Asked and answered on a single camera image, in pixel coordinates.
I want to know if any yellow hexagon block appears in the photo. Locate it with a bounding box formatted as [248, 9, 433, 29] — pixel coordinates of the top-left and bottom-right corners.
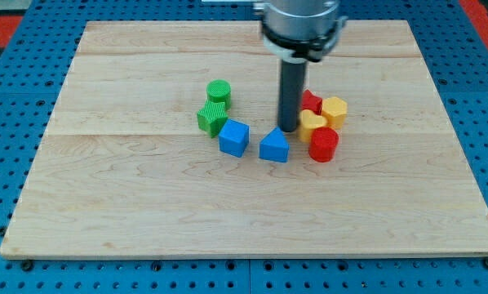
[321, 96, 348, 130]

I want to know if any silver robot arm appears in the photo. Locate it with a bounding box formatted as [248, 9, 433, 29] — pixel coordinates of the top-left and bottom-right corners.
[253, 0, 348, 64]

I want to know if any blue cube block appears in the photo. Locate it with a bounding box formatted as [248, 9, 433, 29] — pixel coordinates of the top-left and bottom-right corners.
[218, 119, 250, 158]

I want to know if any red star block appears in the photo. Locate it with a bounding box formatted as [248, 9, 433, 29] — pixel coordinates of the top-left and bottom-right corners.
[300, 89, 322, 115]

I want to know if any yellow heart block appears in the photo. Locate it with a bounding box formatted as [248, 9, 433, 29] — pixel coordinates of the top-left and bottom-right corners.
[297, 109, 327, 143]

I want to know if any green star block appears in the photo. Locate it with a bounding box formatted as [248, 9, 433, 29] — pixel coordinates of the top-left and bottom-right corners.
[197, 100, 228, 138]

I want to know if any green cylinder block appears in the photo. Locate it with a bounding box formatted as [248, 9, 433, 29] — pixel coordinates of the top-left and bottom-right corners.
[206, 79, 232, 110]

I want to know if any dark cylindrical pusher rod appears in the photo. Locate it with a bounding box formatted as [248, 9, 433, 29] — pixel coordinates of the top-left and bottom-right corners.
[277, 60, 307, 132]

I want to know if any blue triangle block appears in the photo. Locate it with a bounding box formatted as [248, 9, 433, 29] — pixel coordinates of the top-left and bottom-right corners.
[259, 127, 290, 163]

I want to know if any red cylinder block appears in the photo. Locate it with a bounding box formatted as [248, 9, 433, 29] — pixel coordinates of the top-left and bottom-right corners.
[308, 127, 339, 163]

